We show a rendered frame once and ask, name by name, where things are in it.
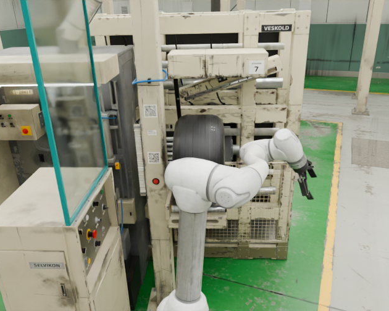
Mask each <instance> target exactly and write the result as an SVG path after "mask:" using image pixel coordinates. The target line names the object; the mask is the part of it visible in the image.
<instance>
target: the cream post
mask: <svg viewBox="0 0 389 311"><path fill-rule="evenodd" d="M130 12H131V20H132V33H133V47H134V54H135V67H136V80H137V81H141V80H148V78H151V79H152V80H161V79H163V77H162V58H161V38H160V27H159V8H158V0H130ZM137 88H138V101H139V108H140V122H141V135H142V143H143V156H144V169H145V177H146V190H147V196H148V211H149V224H150V232H151V245H152V252H153V265H154V279H155V285H156V300H157V306H159V304H160V303H161V301H162V300H163V299H164V298H166V297H167V296H169V295H170V293H171V292H172V291H173V290H175V270H174V250H173V240H172V228H169V222H168V220H166V219H165V202H166V199H167V196H168V193H169V188H168V187H167V185H166V183H165V178H164V174H165V170H166V168H167V166H168V159H167V139H166V128H165V109H164V89H163V81H155V82H151V83H148V82H145V83H137ZM152 104H157V117H144V107H143V105H152ZM148 130H156V135H148ZM148 152H160V158H161V163H160V164H149V163H148ZM155 179H157V180H158V183H157V184H155V183H154V182H153V181H154V180H155Z"/></svg>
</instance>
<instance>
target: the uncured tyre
mask: <svg viewBox="0 0 389 311"><path fill-rule="evenodd" d="M211 126H215V131H211ZM186 157H192V158H197V159H199V158H200V157H205V160H209V161H212V162H215V163H217V164H221V165H225V133H224V124H223V121H222V120H221V119H220V118H219V117H218V116H216V115H212V114H204V115H184V116H181V117H180V118H179V119H178V120H177V121H176V123H175V129H174V138H173V147H172V161H174V160H178V159H182V158H186Z"/></svg>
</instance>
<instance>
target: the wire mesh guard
mask: <svg viewBox="0 0 389 311"><path fill-rule="evenodd" d="M267 164H268V165H274V166H275V165H288V163H287V162H268V163H267ZM225 165H232V167H233V165H236V166H237V165H246V164H245V163H244V162H225ZM286 170H287V169H286ZM273 171H274V170H273ZM278 171H279V169H278ZM282 171H283V167H282ZM268 174H269V177H266V178H277V181H278V178H291V180H290V188H273V187H272V188H265V185H264V188H260V195H256V196H268V197H269V196H276V197H277V196H284V199H285V196H287V195H285V194H284V195H277V193H276V195H269V191H268V195H261V189H264V190H265V189H272V192H273V189H290V193H289V201H288V205H284V202H283V205H276V201H275V205H268V200H267V205H260V199H259V205H252V199H251V205H243V211H244V206H251V208H252V206H255V212H254V213H278V217H279V213H287V219H283V216H282V219H276V220H287V222H275V217H274V222H267V219H266V222H255V219H254V225H247V224H246V225H239V226H246V228H232V221H231V228H228V219H239V224H240V219H247V218H240V216H247V217H248V216H262V221H263V216H270V219H271V216H273V215H271V214H270V215H248V208H247V215H240V212H239V215H236V208H235V215H228V209H227V231H220V232H227V234H216V235H231V239H213V238H212V239H209V229H208V239H205V242H243V243H287V242H288V229H289V222H290V210H291V197H292V190H293V178H294V170H293V169H291V177H287V173H286V177H278V176H277V177H270V174H282V173H270V172H269V173H268ZM265 181H266V179H265ZM268 182H270V181H268ZM273 183H274V179H273ZM268 185H270V184H268ZM276 185H278V184H276ZM280 185H281V187H282V181H281V184H280ZM285 185H286V180H285ZM255 200H256V198H255ZM263 200H264V198H263ZM271 200H273V198H271ZM279 200H281V198H279ZM256 206H263V211H264V206H271V210H272V206H279V209H280V206H288V212H256ZM228 216H235V218H228ZM236 216H239V218H236ZM255 223H258V225H255ZM259 223H266V224H267V223H287V227H286V232H282V230H281V232H279V233H281V234H282V233H286V234H285V235H274V234H273V235H272V236H273V238H268V239H266V238H265V239H262V236H261V239H258V234H257V239H243V237H242V239H239V235H251V232H256V231H251V229H266V228H259V226H279V225H259ZM247 226H258V228H251V227H250V228H247ZM228 229H231V231H228ZM232 229H246V231H232ZM247 229H250V231H247ZM177 232H178V231H177V230H176V228H174V241H178V240H177ZM228 232H231V234H228ZM232 232H250V234H239V233H238V234H232ZM232 235H238V239H232ZM274 236H285V241H282V240H281V237H280V238H274ZM234 238H236V237H234Z"/></svg>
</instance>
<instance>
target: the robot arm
mask: <svg viewBox="0 0 389 311"><path fill-rule="evenodd" d="M240 157H241V159H242V161H243V162H244V163H245V164H246V166H245V167H242V168H240V169H239V168H236V167H229V166H225V165H221V164H217V163H215V162H212V161H209V160H204V159H197V158H192V157H186V158H182V159H178V160H174V161H172V162H171V163H170V164H168V166H167V168H166V170H165V174H164V178H165V183H166V185H167V187H168V188H169V189H170V190H171V191H172V192H173V195H174V198H175V202H176V204H177V206H178V208H179V209H180V211H179V223H178V248H177V271H176V284H175V290H173V291H172V292H171V293H170V295H169V296H167V297H166V298H164V299H163V300H162V301H161V303H160V304H159V306H158V308H157V311H209V307H208V305H207V301H206V297H205V295H204V294H203V293H202V292H201V284H202V275H203V260H204V244H205V235H206V220H207V210H208V209H209V208H210V206H211V204H212V202H214V203H216V204H217V205H219V206H220V207H222V208H224V209H235V208H237V207H240V206H243V205H244V204H246V203H247V202H249V201H250V200H251V199H252V198H253V197H254V196H255V195H256V194H257V192H258V191H259V190H260V188H261V186H262V184H263V182H264V180H265V178H266V176H267V174H268V172H269V166H268V164H267V163H268V162H269V161H271V160H285V161H286V162H287V163H288V165H289V166H290V168H292V169H293V170H294V172H296V173H298V175H299V178H298V183H299V187H300V189H301V193H302V196H306V197H307V199H308V200H311V199H314V198H313V196H312V194H311V192H310V191H308V187H307V171H308V173H309V175H310V177H311V178H316V177H317V175H316V173H315V171H314V170H313V168H314V166H311V165H312V162H310V161H309V160H307V158H306V156H305V154H304V152H303V147H302V145H301V143H300V141H299V139H298V138H297V136H296V135H295V134H294V133H293V132H292V131H291V130H289V129H287V128H283V129H280V130H278V131H277V132H276V133H275V135H274V138H272V139H261V140H257V141H251V142H248V143H246V144H245V145H243V146H242V147H241V149H240ZM302 177H305V178H302Z"/></svg>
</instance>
